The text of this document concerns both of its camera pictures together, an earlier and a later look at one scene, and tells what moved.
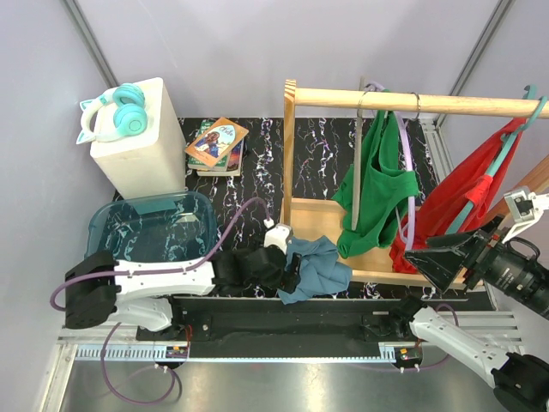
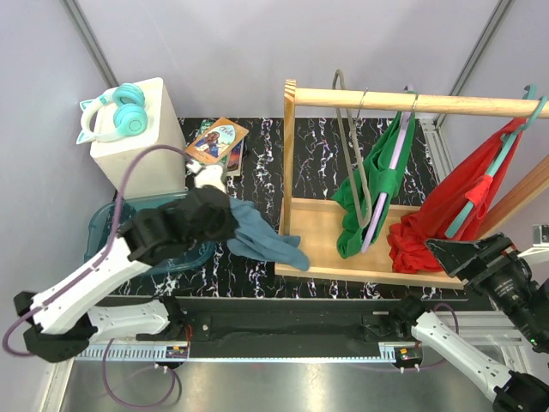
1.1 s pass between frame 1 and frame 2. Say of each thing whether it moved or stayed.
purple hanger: moved
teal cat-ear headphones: stayed
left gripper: moved
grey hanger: moved
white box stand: stayed
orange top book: stayed
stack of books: stayed
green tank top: moved
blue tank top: moved
